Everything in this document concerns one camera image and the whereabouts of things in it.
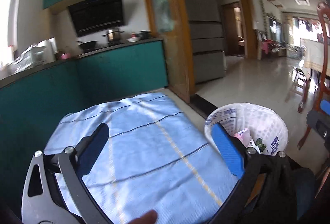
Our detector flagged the pink plastic bag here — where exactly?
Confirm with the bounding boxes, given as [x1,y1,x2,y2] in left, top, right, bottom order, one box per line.
[233,128,251,147]

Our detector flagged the green vegetable leaf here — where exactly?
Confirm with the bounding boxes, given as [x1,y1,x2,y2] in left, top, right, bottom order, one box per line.
[255,138,267,154]

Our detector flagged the white plastic trash bag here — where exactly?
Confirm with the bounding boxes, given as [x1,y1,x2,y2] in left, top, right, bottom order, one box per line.
[204,103,289,155]

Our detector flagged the teal lower kitchen cabinets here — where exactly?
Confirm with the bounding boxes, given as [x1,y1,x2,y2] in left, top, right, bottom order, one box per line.
[0,39,170,188]

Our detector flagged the left hand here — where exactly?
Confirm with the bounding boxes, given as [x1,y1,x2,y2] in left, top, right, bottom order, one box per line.
[128,210,158,224]

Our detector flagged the wooden stool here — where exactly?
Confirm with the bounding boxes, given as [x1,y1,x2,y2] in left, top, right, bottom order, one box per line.
[285,67,307,103]

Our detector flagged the dining table with cloth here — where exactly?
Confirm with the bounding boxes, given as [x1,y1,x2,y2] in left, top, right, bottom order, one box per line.
[297,38,330,113]

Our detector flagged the blue checked tablecloth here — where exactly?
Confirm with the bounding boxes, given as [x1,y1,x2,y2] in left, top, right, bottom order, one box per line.
[44,93,238,223]

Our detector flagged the pink container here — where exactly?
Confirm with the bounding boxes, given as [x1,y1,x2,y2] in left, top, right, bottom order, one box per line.
[60,53,71,60]

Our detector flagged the wooden dining chair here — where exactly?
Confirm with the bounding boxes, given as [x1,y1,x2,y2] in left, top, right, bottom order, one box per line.
[296,1,330,151]

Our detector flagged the black wok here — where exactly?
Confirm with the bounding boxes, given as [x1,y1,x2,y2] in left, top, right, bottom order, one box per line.
[77,41,97,53]

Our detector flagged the white dish rack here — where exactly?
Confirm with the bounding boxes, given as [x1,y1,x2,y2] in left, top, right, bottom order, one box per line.
[8,45,45,73]

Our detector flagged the white electric kettle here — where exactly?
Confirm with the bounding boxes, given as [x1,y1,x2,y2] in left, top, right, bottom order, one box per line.
[39,37,58,63]

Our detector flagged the steel stock pot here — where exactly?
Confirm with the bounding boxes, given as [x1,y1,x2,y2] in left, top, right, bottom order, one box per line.
[103,28,123,45]

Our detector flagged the white bowl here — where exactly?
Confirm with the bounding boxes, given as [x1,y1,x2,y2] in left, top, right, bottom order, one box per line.
[127,37,140,42]

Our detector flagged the grey refrigerator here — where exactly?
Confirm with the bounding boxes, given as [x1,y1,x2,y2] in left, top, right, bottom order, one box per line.
[185,0,226,84]

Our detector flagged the dark small pot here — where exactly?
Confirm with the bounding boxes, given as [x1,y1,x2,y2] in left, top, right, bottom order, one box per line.
[138,31,152,40]

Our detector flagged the black range hood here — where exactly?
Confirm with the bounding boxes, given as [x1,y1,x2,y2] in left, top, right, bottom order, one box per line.
[68,0,125,37]

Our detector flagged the wooden door frame partition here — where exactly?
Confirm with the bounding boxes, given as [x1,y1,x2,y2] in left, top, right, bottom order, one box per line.
[146,0,196,103]

